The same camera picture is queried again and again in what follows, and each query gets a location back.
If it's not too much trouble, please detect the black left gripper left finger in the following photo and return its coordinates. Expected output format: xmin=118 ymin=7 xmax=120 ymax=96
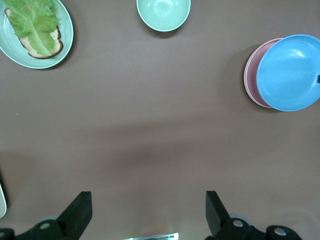
xmin=0 ymin=191 xmax=93 ymax=240

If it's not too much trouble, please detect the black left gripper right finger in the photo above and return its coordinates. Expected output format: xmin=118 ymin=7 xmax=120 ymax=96
xmin=204 ymin=190 xmax=304 ymax=240

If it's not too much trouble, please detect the blue shallow plate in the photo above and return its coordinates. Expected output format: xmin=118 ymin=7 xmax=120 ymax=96
xmin=255 ymin=34 xmax=320 ymax=112

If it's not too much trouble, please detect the pink shallow plate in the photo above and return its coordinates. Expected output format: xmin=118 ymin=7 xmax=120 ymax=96
xmin=244 ymin=37 xmax=285 ymax=109

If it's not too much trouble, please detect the cream toaster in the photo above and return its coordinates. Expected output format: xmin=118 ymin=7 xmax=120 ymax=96
xmin=0 ymin=183 xmax=8 ymax=219

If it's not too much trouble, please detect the beige shallow plate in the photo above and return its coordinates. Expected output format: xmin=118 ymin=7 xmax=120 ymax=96
xmin=243 ymin=58 xmax=252 ymax=100

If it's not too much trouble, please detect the green bowl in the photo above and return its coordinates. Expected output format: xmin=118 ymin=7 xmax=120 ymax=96
xmin=136 ymin=0 xmax=192 ymax=33

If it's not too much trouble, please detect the toasted bread slice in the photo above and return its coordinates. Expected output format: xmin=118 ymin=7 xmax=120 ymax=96
xmin=3 ymin=7 xmax=64 ymax=60

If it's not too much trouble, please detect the green shallow plate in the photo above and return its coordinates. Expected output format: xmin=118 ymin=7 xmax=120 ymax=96
xmin=0 ymin=0 xmax=75 ymax=70

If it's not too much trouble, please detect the green lettuce leaf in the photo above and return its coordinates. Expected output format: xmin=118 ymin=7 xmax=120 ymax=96
xmin=2 ymin=0 xmax=63 ymax=56

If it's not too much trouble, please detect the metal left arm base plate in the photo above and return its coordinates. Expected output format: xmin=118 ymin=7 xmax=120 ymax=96
xmin=123 ymin=232 xmax=180 ymax=240

